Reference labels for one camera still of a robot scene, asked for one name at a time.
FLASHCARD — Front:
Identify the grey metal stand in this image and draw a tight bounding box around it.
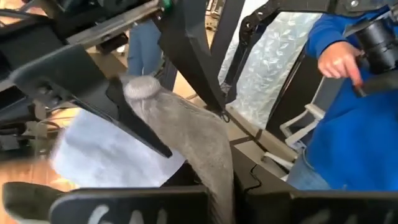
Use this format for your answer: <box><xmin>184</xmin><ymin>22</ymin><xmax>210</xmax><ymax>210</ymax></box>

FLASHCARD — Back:
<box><xmin>260</xmin><ymin>102</ymin><xmax>327</xmax><ymax>170</ymax></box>

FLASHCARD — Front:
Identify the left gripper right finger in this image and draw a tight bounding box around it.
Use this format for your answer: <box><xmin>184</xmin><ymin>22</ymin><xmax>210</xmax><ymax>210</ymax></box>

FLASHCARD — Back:
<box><xmin>231</xmin><ymin>145</ymin><xmax>398</xmax><ymax>224</ymax></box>

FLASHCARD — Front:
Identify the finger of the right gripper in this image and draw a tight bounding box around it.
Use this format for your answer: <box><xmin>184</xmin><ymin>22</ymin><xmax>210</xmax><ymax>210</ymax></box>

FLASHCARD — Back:
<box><xmin>73</xmin><ymin>77</ymin><xmax>174</xmax><ymax>159</ymax></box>

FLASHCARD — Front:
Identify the dark grey baseball cap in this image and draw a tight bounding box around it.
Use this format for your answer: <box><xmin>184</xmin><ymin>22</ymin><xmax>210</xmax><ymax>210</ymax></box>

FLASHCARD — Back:
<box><xmin>2</xmin><ymin>73</ymin><xmax>236</xmax><ymax>224</ymax></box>

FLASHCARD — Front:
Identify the black aluminium table frame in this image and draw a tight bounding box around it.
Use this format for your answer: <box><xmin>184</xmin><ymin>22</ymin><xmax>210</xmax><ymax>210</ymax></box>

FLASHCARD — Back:
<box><xmin>67</xmin><ymin>0</ymin><xmax>299</xmax><ymax>162</ymax></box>

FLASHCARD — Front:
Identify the person's hand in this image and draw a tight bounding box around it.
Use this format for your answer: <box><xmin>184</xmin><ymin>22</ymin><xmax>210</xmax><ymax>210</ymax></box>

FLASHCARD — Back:
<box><xmin>317</xmin><ymin>40</ymin><xmax>364</xmax><ymax>88</ymax></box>

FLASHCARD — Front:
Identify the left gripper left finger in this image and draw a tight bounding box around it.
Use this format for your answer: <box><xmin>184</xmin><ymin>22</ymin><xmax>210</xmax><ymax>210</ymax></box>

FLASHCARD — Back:
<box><xmin>49</xmin><ymin>161</ymin><xmax>214</xmax><ymax>224</ymax></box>

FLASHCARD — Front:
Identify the clear plastic sheet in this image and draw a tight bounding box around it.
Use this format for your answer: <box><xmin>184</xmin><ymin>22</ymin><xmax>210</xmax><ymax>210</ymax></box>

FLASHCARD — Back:
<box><xmin>217</xmin><ymin>11</ymin><xmax>323</xmax><ymax>129</ymax></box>

